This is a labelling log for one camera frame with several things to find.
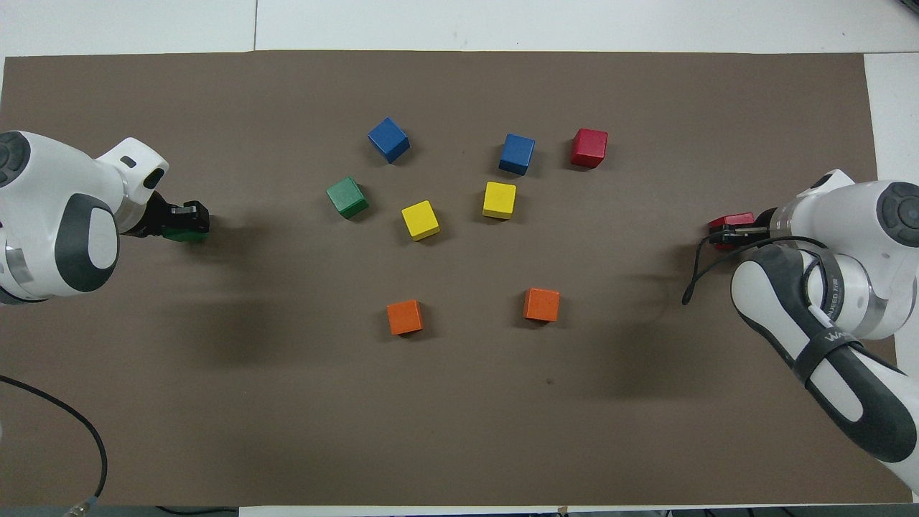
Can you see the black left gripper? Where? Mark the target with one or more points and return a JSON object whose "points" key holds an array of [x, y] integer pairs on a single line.
{"points": [[158, 219]]}

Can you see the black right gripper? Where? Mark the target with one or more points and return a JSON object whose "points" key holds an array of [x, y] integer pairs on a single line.
{"points": [[765, 226]]}

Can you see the red wooden cube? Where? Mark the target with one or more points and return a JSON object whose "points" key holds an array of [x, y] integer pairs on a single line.
{"points": [[732, 219], [589, 148]]}

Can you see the green wooden cube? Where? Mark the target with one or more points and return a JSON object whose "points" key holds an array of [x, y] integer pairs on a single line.
{"points": [[347, 197], [188, 235]]}

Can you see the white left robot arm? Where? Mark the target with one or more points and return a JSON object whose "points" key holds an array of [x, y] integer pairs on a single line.
{"points": [[43, 179]]}

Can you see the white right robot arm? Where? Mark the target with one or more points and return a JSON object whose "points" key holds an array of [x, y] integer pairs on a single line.
{"points": [[854, 215]]}

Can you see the blue wooden cube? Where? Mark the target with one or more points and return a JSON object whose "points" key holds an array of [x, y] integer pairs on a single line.
{"points": [[388, 139], [517, 154]]}

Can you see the orange wooden cube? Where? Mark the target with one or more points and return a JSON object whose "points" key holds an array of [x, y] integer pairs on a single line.
{"points": [[541, 304], [405, 317]]}

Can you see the yellow wooden cube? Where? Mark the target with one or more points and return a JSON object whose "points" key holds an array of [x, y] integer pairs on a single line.
{"points": [[499, 199], [420, 220]]}

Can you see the brown table mat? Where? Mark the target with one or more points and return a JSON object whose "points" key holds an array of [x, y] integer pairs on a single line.
{"points": [[459, 402]]}

